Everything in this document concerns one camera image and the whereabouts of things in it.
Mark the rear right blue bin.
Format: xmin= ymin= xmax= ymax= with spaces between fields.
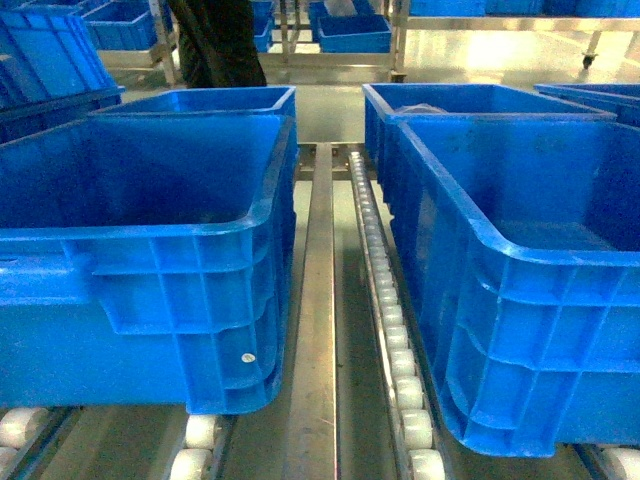
xmin=362 ymin=83 xmax=616 ymax=165

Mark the blue bin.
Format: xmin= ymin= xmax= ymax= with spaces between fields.
xmin=389 ymin=119 xmax=639 ymax=457
xmin=93 ymin=85 xmax=298 ymax=147
xmin=362 ymin=83 xmax=616 ymax=165
xmin=1 ymin=114 xmax=297 ymax=415

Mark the rear left blue bin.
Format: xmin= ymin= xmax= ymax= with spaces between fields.
xmin=93 ymin=85 xmax=298 ymax=147

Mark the front left blue bin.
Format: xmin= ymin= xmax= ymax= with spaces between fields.
xmin=1 ymin=114 xmax=297 ymax=415

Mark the front right blue bin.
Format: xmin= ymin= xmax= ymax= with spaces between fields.
xmin=389 ymin=119 xmax=639 ymax=457

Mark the person in dark trousers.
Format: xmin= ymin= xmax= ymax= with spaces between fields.
xmin=169 ymin=0 xmax=267 ymax=89

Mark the white roller track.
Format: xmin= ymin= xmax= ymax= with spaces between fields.
xmin=348 ymin=151 xmax=446 ymax=479

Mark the steel centre rail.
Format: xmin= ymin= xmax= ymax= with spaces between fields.
xmin=282 ymin=143 xmax=339 ymax=479

